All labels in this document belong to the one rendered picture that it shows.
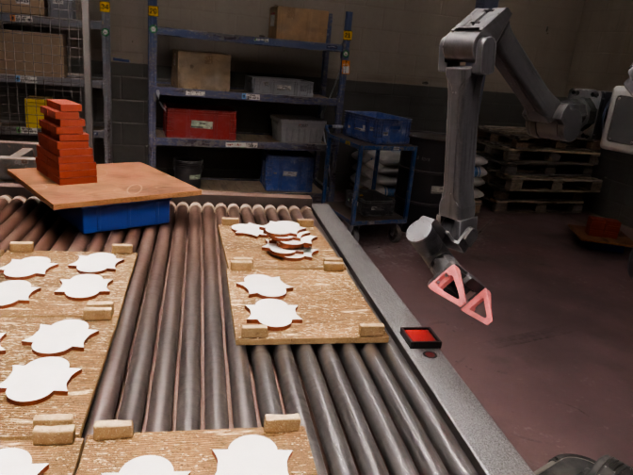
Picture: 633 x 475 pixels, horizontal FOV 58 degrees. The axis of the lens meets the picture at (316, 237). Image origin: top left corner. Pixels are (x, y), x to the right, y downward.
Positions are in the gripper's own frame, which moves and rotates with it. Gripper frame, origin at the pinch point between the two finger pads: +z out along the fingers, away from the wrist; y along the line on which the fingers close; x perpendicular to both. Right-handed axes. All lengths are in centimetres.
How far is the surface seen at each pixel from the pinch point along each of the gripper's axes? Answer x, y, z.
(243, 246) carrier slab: -49, 2, -74
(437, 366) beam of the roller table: -16.2, -11.0, -3.6
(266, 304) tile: -38, 13, -31
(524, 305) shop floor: -28, -256, -168
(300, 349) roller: -34.7, 10.1, -14.8
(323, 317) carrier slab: -30.7, 2.3, -25.4
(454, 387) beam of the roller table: -14.6, -9.0, 4.4
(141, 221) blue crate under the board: -71, 23, -98
